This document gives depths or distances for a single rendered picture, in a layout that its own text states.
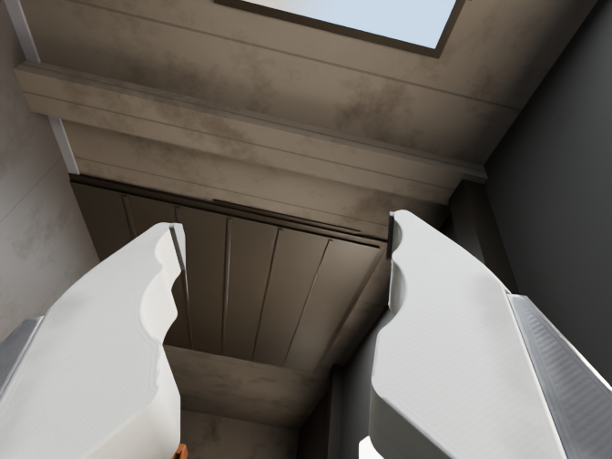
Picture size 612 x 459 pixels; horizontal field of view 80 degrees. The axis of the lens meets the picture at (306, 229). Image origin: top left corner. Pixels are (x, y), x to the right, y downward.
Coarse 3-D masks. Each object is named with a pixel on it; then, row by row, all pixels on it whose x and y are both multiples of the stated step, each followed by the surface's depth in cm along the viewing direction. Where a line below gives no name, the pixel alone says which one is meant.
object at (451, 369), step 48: (432, 240) 10; (432, 288) 8; (480, 288) 8; (384, 336) 7; (432, 336) 7; (480, 336) 7; (384, 384) 6; (432, 384) 6; (480, 384) 6; (528, 384) 6; (384, 432) 6; (432, 432) 5; (480, 432) 5; (528, 432) 5
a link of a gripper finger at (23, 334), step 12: (24, 324) 8; (36, 324) 8; (12, 336) 7; (24, 336) 7; (0, 348) 7; (12, 348) 7; (24, 348) 7; (0, 360) 7; (12, 360) 7; (0, 372) 7; (12, 372) 7; (0, 384) 6; (0, 396) 6
